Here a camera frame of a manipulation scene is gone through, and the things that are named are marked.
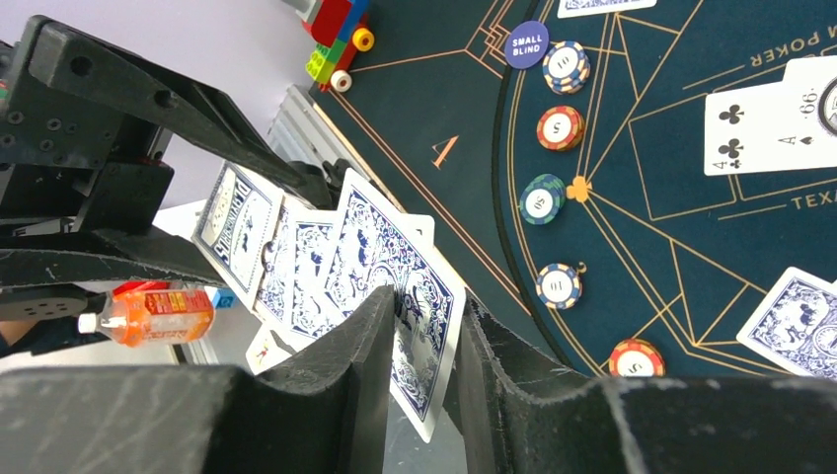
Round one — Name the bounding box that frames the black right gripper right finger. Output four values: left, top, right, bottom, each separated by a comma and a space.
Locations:
456, 297, 836, 473

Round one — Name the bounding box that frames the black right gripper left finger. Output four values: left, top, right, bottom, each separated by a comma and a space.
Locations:
1, 286, 396, 473

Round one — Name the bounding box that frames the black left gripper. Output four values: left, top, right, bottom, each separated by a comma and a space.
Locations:
1, 15, 310, 288

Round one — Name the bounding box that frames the blue card being drawn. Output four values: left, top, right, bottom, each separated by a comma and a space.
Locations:
319, 169, 466, 442

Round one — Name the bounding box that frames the orange poker chip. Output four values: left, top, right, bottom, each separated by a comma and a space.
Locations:
536, 106, 585, 151

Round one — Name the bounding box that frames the blue card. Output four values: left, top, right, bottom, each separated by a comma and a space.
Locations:
557, 0, 657, 19
736, 267, 836, 381

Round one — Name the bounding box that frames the white purple poker chip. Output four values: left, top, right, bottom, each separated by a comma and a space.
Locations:
542, 40, 591, 95

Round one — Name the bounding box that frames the blue small blind button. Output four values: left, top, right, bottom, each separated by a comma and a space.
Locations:
503, 21, 550, 70

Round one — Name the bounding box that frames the four of clubs card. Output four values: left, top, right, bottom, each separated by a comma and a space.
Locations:
704, 82, 836, 176

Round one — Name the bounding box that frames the ace of spades card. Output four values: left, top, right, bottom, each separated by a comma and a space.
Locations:
783, 55, 836, 166

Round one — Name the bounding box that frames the blue playing card deck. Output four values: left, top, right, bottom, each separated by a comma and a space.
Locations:
191, 163, 334, 355

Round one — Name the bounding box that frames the orange chip stack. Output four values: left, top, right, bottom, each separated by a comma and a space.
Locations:
608, 338, 665, 377

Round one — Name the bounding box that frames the orange plastic bottle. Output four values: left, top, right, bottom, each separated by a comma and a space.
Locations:
77, 289, 215, 348

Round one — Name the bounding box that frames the round blue poker mat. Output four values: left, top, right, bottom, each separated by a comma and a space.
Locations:
493, 1, 836, 376

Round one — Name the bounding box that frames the colourful lego toy car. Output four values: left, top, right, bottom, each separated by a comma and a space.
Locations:
297, 0, 375, 93

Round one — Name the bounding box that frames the dark green rectangular poker mat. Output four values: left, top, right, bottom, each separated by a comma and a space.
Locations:
314, 1, 551, 352

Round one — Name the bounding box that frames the aluminium frame rail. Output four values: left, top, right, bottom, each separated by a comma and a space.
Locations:
170, 85, 407, 474

